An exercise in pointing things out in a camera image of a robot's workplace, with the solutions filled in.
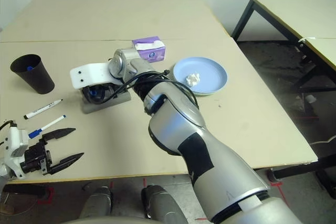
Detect beige side table black frame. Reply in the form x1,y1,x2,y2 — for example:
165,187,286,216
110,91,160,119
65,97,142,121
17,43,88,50
293,37,336,96
230,0,336,51

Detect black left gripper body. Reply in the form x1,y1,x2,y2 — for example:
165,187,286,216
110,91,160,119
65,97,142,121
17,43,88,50
19,140,52,176

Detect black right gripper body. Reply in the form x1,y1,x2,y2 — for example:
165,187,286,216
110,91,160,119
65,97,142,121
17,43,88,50
103,82,118,99

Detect grey robot leg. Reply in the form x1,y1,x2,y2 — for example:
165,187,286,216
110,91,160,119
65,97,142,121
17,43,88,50
78,186,114,219
141,184,188,224

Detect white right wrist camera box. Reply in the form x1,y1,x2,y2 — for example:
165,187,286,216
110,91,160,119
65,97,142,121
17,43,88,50
69,62,115,90

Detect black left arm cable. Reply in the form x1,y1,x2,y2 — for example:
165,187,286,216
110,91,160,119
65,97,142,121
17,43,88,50
0,120,18,133

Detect black plastic cup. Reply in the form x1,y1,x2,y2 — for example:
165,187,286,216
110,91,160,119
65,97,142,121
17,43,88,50
9,54,55,95

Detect blue plastic plate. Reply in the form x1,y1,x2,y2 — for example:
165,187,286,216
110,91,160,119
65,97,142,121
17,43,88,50
172,56,228,94

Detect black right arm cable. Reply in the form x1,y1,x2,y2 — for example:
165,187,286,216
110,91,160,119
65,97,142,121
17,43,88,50
98,69,200,109

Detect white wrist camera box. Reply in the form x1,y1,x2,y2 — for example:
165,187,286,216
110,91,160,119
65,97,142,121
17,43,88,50
69,62,115,90
4,125,29,180

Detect white floor cable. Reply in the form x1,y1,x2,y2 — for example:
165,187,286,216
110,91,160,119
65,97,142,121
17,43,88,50
311,134,336,146

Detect purple tissue box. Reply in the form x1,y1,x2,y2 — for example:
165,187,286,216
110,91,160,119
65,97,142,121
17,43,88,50
131,36,166,63

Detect white marker blue cap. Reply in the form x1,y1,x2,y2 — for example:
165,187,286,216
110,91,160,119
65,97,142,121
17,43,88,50
28,114,67,140

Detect white marker black cap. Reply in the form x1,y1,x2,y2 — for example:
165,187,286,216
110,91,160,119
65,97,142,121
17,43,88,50
23,99,64,120

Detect white strip on side table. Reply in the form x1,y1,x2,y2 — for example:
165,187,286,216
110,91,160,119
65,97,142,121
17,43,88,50
298,36,317,44

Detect grey robot torso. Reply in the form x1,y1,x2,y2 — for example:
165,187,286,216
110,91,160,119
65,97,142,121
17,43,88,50
60,215,158,224

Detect white tissue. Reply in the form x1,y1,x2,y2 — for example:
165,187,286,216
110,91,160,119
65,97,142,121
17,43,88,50
185,73,201,87

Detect grey glasses case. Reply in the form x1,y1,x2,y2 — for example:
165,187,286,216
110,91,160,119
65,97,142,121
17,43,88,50
80,87,131,115

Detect grey left robot leg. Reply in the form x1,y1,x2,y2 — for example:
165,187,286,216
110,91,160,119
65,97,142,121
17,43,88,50
78,186,114,219

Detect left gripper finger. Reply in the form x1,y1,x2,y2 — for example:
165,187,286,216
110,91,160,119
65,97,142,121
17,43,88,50
41,127,77,142
49,152,85,175

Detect grey right robot leg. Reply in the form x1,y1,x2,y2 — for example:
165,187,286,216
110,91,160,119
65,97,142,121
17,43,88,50
141,184,188,224

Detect black table foot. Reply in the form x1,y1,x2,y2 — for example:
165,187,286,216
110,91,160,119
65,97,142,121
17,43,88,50
253,153,336,198
2,183,55,201

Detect black sunglasses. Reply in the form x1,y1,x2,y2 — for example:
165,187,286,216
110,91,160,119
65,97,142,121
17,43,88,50
82,84,106,104

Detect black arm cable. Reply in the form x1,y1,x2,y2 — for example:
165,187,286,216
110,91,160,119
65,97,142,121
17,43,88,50
0,120,18,133
98,69,200,109

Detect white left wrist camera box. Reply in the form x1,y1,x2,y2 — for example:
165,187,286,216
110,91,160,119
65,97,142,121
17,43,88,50
4,125,29,180

